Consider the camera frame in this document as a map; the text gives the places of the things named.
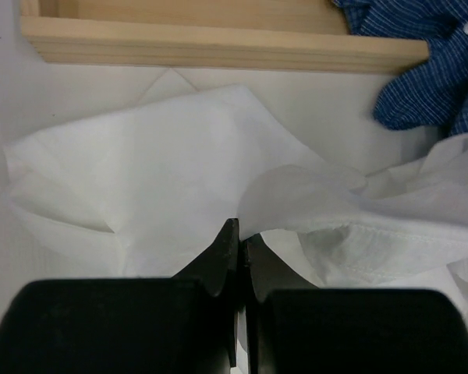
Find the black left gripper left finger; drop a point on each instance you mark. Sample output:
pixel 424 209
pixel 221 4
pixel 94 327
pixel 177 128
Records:
pixel 181 324

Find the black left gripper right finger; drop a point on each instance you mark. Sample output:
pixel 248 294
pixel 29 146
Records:
pixel 295 327

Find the white shirt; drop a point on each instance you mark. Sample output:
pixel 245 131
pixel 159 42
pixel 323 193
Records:
pixel 142 192

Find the blue checked shirt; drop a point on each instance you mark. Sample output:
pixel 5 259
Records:
pixel 434 93

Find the wooden clothes rack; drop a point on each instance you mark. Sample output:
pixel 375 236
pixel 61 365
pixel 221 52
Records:
pixel 280 35

